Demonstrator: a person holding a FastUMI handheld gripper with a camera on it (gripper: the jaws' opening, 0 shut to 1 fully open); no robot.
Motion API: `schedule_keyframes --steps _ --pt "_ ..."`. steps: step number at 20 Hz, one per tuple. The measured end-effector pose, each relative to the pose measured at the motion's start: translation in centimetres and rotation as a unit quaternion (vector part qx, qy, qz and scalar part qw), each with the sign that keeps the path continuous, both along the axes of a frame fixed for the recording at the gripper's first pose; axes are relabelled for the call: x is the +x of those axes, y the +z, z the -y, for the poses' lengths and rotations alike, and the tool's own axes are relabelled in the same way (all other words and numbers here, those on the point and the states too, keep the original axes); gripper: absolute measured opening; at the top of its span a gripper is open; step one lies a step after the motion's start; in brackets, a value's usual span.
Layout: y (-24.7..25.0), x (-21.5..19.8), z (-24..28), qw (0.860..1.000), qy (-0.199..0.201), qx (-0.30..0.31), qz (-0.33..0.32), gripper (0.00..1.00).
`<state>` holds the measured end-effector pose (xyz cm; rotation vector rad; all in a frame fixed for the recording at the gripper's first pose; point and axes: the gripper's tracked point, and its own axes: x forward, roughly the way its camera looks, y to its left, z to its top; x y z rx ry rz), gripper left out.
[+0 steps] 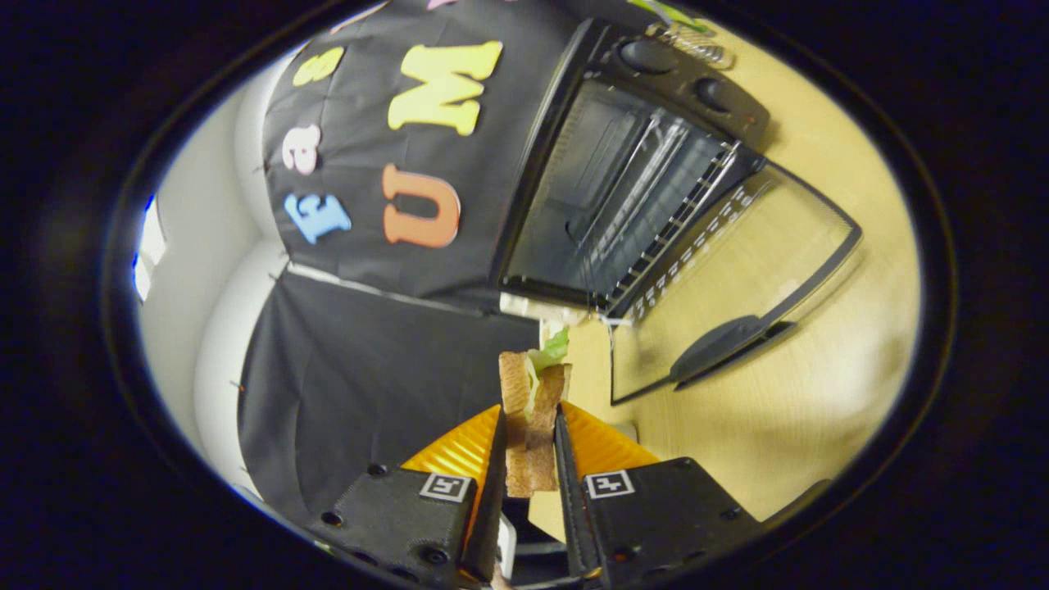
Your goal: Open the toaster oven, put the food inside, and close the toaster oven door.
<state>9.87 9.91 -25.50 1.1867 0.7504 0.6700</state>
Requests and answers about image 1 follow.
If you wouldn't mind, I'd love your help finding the toasted sandwich with lettuce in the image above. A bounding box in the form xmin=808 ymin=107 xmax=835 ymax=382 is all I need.
xmin=498 ymin=328 xmax=572 ymax=499

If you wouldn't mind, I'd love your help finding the long ceiling light panel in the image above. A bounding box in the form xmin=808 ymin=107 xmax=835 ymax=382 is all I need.
xmin=133 ymin=195 xmax=167 ymax=302

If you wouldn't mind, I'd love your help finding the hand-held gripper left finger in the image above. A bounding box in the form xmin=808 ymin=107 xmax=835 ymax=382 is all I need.
xmin=307 ymin=404 xmax=509 ymax=590

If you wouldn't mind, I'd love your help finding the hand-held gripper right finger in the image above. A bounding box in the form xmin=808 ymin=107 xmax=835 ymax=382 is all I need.
xmin=553 ymin=400 xmax=767 ymax=590

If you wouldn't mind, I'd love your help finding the clear glass jar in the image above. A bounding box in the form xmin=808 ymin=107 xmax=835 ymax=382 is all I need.
xmin=647 ymin=23 xmax=736 ymax=70

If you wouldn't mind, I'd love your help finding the black toaster oven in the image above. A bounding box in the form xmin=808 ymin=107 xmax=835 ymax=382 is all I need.
xmin=489 ymin=18 xmax=864 ymax=406

